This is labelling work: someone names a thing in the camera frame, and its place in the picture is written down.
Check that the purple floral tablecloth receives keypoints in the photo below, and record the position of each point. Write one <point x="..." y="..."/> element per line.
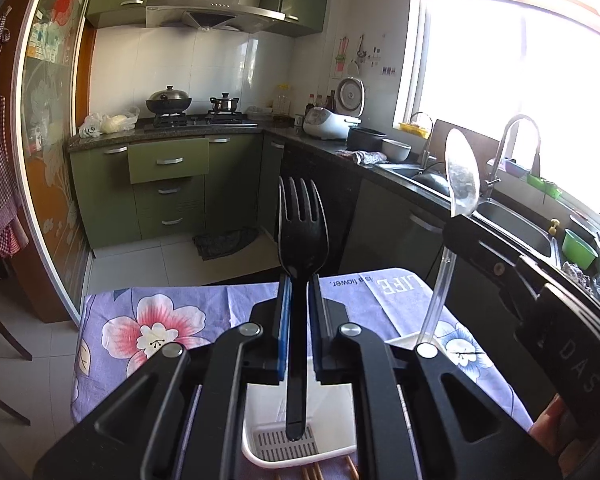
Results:
<point x="180" y="300"/>

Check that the steel kitchen sink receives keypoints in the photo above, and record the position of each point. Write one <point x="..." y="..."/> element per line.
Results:
<point x="520" y="230"/>

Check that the floral glass sliding door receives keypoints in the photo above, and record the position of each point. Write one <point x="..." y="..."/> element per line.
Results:
<point x="50" y="135"/>

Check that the black gas stove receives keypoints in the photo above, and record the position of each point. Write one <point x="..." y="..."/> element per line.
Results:
<point x="200" y="121"/>

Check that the green plastic bowl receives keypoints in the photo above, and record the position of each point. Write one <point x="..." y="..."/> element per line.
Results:
<point x="577" y="252"/>

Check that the clear plastic spoon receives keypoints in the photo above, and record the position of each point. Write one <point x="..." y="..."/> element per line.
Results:
<point x="462" y="172"/>

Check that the yellow sill item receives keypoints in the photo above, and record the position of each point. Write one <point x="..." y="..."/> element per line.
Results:
<point x="414" y="129"/>

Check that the person's right hand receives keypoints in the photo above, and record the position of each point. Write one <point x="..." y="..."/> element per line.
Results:
<point x="547" y="425"/>

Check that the dark floor mat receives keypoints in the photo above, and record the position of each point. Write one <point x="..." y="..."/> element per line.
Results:
<point x="225" y="244"/>

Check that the green open drawer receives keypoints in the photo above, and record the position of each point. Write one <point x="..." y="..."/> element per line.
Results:
<point x="167" y="160"/>

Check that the green sill box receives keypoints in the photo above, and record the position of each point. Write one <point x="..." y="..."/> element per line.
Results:
<point x="545" y="187"/>

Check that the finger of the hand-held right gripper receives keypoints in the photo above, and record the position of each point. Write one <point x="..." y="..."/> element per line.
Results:
<point x="480" y="250"/>

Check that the dark sauce bottle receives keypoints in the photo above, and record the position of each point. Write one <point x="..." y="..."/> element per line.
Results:
<point x="310" y="105"/>

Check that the tall chrome faucet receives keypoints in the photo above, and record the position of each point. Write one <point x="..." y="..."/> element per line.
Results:
<point x="502" y="145"/>

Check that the wooden chopstick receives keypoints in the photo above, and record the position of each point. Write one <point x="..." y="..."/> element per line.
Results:
<point x="318" y="472"/>
<point x="307" y="472"/>
<point x="350" y="469"/>

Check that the clear plastic jar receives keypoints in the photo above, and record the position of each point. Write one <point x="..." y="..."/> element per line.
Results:
<point x="281" y="101"/>

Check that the white rice cooker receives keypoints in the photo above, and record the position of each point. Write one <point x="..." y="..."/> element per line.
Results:
<point x="330" y="122"/>

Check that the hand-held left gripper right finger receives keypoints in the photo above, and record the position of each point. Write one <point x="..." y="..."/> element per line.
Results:
<point x="318" y="332"/>

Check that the black wok with lid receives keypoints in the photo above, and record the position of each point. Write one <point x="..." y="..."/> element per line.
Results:
<point x="169" y="100"/>

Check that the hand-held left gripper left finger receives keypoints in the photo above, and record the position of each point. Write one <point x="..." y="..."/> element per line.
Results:
<point x="282" y="332"/>

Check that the wooden cutting board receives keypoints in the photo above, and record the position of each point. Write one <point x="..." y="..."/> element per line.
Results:
<point x="485" y="147"/>

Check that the wooden chair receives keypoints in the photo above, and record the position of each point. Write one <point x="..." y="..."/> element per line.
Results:
<point x="5" y="340"/>

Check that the dark pan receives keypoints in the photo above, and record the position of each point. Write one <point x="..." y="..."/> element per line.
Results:
<point x="432" y="185"/>

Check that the steel pot with lid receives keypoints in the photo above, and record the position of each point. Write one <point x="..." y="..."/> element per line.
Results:
<point x="224" y="103"/>

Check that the black plastic fork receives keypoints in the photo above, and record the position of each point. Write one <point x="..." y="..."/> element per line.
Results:
<point x="302" y="240"/>

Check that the white plastic utensil holder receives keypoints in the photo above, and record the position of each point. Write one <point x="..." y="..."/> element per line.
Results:
<point x="265" y="410"/>

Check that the black inner pot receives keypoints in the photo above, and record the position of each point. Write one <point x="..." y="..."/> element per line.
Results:
<point x="365" y="140"/>

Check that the dark base cabinet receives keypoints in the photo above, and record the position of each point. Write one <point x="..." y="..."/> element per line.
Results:
<point x="380" y="230"/>

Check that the small chrome faucet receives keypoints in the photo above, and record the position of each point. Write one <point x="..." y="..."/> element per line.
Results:
<point x="425" y="145"/>

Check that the crumpled dish cloth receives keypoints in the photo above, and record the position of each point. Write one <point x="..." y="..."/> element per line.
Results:
<point x="365" y="158"/>

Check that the white plastic bag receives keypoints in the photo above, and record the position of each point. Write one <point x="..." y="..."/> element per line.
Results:
<point x="111" y="124"/>

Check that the purple sponge holder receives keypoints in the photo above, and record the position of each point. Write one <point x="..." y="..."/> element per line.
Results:
<point x="514" y="167"/>

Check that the green base cabinet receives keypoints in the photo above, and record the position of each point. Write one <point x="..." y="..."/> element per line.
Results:
<point x="230" y="185"/>

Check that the white bowl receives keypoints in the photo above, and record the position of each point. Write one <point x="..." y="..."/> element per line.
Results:
<point x="396" y="151"/>

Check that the hanging wall utensils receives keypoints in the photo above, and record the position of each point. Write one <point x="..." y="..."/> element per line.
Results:
<point x="352" y="55"/>

